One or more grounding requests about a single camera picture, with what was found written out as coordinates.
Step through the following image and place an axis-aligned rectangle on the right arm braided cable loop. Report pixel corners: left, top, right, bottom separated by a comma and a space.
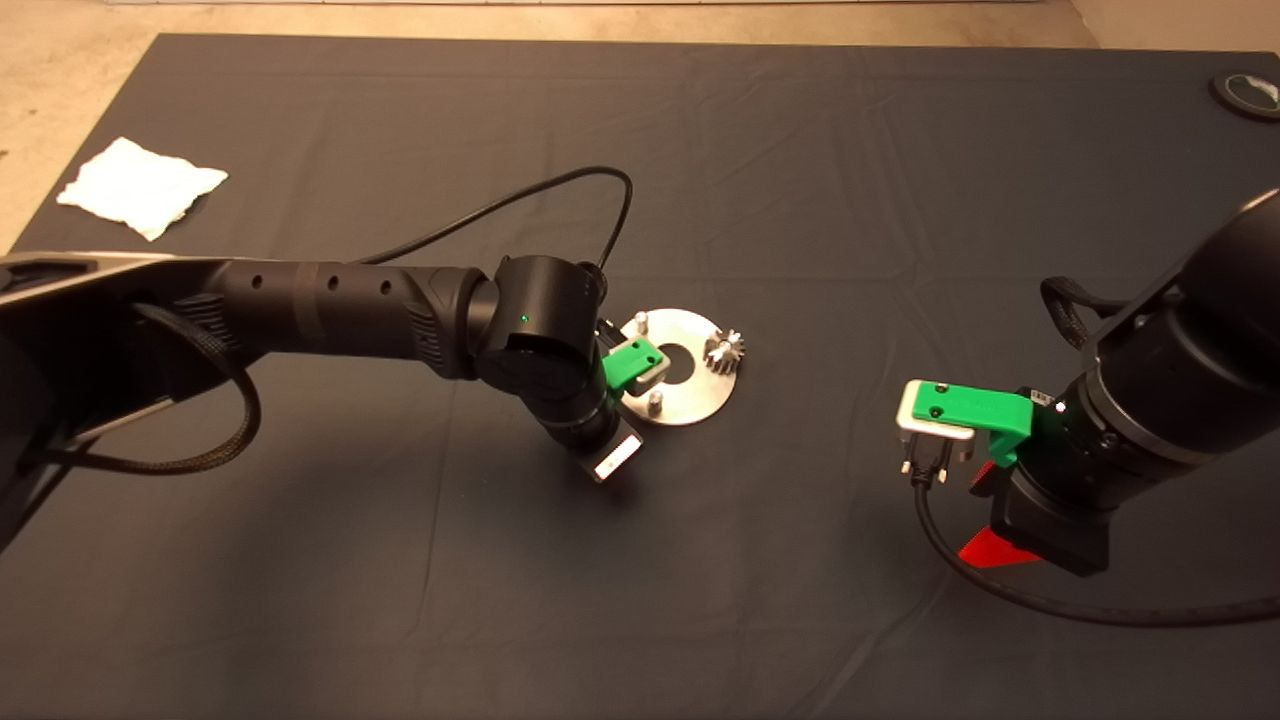
1040, 277, 1136, 351

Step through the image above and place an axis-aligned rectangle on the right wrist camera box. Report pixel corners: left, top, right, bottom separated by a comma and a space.
896, 380, 976, 463

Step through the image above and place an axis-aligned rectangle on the dark grey tablecloth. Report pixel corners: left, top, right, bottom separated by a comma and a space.
0, 33, 1280, 720

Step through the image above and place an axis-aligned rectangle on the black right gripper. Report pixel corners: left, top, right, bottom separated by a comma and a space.
957, 460, 1113, 578

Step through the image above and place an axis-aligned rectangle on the white crumpled tissue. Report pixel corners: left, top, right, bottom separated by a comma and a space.
56, 137, 229, 233

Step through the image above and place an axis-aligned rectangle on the round metal carrier plate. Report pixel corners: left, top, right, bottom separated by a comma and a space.
615, 308, 741, 428

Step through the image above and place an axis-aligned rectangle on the small steel planetary gear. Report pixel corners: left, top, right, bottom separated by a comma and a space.
703, 328, 746, 375

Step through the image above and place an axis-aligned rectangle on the left wrist green mount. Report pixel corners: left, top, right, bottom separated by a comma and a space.
603, 337, 669, 396

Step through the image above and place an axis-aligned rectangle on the thick black braided cable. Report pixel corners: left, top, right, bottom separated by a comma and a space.
25, 303, 263, 476

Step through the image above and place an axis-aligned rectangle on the round black disc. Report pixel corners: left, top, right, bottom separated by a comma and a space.
1208, 72, 1280, 123

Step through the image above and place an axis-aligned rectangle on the wrist green mount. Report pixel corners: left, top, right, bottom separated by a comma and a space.
922, 382, 1036, 469
603, 337, 669, 396

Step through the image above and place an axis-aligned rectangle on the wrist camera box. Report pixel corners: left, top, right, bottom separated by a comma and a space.
896, 380, 976, 463
620, 340, 673, 398

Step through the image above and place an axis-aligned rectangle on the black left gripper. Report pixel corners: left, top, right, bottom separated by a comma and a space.
578, 420, 646, 485

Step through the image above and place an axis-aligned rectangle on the right wrist green mount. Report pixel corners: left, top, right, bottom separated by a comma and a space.
922, 382, 1036, 469

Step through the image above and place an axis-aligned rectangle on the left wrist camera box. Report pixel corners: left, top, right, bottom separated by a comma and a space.
620, 340, 673, 398

